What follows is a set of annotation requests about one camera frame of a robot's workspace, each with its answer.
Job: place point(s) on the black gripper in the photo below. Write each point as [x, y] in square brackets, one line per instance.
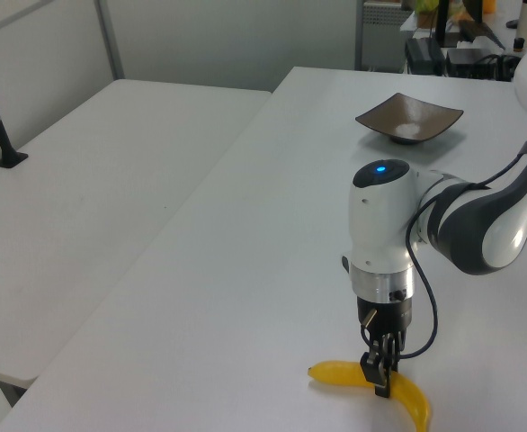
[385, 312]

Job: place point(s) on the yellow banana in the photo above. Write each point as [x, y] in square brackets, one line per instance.
[335, 371]

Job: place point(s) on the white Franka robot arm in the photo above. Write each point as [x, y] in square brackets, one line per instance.
[380, 216]

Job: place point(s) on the brown square ceramic plate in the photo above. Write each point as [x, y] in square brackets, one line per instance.
[407, 114]

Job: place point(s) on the black power supply box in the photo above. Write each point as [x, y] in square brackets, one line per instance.
[425, 54]

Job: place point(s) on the black electronics box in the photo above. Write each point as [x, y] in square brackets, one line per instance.
[466, 58]

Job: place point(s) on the perforated grey metal panel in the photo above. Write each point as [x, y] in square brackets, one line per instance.
[380, 31]

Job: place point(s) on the black monitor stand pole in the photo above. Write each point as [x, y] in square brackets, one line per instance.
[442, 22]

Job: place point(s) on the white folding side table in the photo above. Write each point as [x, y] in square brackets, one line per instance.
[88, 180]

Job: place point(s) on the grey aluminium partition post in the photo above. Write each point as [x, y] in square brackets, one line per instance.
[109, 40]

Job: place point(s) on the black camera stand pole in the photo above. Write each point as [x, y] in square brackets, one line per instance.
[2, 135]

